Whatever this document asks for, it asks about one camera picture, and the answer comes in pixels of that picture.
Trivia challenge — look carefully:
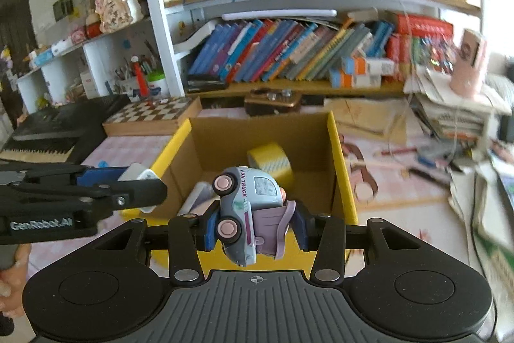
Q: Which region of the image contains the small white red carton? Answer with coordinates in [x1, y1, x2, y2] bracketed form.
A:
[79, 70, 99, 98]

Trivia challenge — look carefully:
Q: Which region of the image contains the white jar green lid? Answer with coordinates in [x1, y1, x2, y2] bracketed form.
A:
[146, 70, 170, 98]

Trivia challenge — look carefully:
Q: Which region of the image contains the red book set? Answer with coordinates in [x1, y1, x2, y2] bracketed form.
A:
[387, 14, 454, 82]

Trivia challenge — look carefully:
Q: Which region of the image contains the yellow cardboard box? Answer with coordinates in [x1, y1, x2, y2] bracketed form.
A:
[120, 111, 359, 279]

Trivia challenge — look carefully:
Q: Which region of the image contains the white tissue pack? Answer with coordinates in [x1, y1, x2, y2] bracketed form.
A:
[50, 40, 75, 56]

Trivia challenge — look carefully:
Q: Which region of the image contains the pink ceramic figurine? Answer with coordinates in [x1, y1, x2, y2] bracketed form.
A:
[95, 0, 144, 34]

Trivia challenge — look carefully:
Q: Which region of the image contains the small red white figurine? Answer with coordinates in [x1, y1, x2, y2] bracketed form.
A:
[84, 11, 103, 38]

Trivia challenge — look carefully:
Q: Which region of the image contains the black flat case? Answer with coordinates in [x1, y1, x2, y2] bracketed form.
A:
[185, 75, 229, 92]

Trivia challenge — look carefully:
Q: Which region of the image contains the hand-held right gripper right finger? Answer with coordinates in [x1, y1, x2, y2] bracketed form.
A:
[287, 200, 418, 283]

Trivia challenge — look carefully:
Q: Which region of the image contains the desktop with pink checkered cloth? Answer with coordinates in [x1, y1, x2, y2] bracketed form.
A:
[28, 106, 514, 328]

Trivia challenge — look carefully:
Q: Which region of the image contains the yellow tape roll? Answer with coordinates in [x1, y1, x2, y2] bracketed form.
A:
[246, 142, 296, 189]

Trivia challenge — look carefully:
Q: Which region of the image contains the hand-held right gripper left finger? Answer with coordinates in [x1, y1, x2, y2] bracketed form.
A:
[94, 202, 221, 285]

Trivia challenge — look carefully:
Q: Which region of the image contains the red pencil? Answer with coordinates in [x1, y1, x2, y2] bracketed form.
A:
[375, 146, 418, 157]

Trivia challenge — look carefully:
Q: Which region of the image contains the black pen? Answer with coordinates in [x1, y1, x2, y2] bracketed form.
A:
[407, 167, 448, 187]

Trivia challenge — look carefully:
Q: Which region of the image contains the white pen holder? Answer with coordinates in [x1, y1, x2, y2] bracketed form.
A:
[114, 56, 139, 95]

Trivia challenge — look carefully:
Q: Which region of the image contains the row of blue spine books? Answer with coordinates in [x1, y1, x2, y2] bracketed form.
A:
[189, 18, 398, 83]

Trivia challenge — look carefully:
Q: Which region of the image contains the blue tissue pack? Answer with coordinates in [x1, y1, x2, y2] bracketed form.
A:
[30, 48, 55, 66]

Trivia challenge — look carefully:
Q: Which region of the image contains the person's left hand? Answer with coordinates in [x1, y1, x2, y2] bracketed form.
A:
[0, 244, 32, 320]

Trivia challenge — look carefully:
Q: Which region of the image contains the green book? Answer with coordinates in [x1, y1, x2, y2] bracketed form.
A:
[474, 222, 514, 287]

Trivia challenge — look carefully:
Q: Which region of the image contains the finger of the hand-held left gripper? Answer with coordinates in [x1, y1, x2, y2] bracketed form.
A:
[23, 164, 131, 188]
[92, 178, 168, 222]

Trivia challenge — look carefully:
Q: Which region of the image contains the wooden chessboard box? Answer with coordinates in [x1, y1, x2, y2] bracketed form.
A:
[103, 96, 202, 135]

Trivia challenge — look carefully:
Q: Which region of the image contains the black electronic keyboard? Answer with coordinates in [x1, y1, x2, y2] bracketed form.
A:
[0, 94, 131, 165]

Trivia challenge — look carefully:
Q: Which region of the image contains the pink cup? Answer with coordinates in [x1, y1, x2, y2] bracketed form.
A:
[450, 28, 488, 96]

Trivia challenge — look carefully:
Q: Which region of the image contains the white bookshelf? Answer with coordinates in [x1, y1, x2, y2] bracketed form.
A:
[137, 0, 483, 99]

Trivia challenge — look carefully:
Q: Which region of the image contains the green leaf card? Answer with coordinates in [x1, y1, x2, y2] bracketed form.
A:
[52, 0, 75, 22]

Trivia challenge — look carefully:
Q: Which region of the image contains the orange white small carton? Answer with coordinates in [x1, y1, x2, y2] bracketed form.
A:
[341, 57, 395, 75]
[329, 72, 382, 88]

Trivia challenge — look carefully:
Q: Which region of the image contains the stack of papers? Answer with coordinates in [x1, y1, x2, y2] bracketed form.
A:
[405, 66, 510, 151]

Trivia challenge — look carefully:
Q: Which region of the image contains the grey purple toy truck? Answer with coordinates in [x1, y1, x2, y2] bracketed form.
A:
[212, 166, 297, 267]

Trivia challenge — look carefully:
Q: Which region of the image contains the white corner shelf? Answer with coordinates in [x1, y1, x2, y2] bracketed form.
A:
[16, 19, 161, 114]

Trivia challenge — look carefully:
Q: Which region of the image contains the red tall bottle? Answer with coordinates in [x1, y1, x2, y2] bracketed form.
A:
[132, 62, 148, 99]

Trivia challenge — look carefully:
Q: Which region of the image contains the brown wooden instrument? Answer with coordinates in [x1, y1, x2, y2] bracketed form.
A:
[244, 88, 303, 116]

